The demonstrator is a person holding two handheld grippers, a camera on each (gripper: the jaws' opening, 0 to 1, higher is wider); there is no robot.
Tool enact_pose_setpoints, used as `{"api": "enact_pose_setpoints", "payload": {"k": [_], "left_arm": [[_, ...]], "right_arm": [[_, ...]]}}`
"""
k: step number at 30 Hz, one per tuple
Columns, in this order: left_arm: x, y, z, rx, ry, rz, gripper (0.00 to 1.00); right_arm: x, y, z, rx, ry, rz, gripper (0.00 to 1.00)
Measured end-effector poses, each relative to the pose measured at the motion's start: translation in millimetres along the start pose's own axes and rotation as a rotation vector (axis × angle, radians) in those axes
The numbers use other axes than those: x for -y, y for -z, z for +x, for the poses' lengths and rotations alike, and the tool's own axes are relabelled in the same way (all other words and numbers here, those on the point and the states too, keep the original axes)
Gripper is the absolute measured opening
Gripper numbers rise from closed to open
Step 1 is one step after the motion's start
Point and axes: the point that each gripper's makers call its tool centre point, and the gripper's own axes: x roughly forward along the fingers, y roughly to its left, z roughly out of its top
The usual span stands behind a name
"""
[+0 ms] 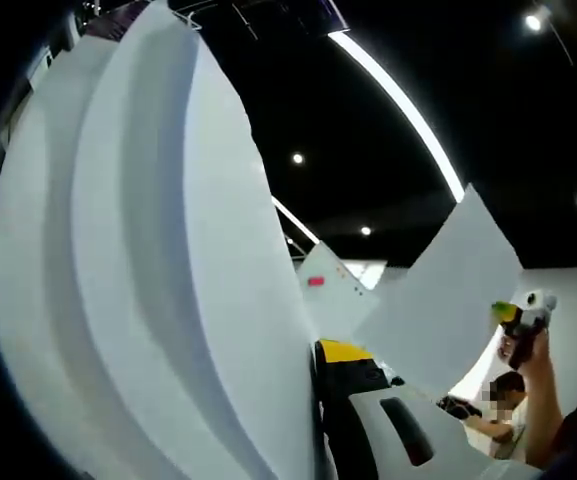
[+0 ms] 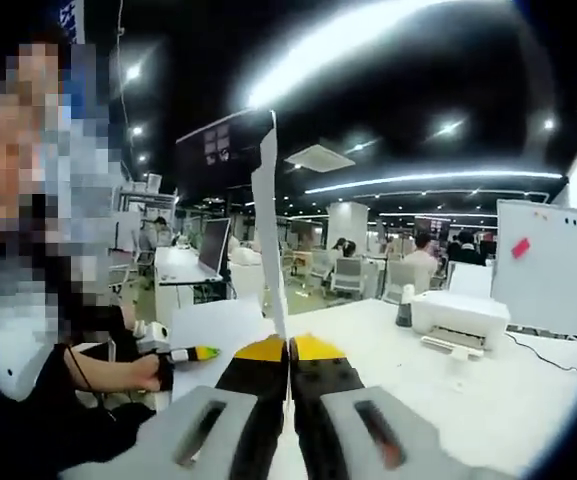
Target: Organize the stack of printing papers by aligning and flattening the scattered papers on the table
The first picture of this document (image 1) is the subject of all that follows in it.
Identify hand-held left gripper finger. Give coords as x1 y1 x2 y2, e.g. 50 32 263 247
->
312 338 544 480

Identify person's right hand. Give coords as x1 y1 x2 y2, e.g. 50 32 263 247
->
497 328 554 377

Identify white whiteboard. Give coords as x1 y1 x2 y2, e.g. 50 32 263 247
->
294 240 381 347

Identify curved ceiling light strip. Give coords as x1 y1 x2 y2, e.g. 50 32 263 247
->
269 195 321 245

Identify wide ceiling light bar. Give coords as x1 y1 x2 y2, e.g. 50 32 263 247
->
327 29 468 204

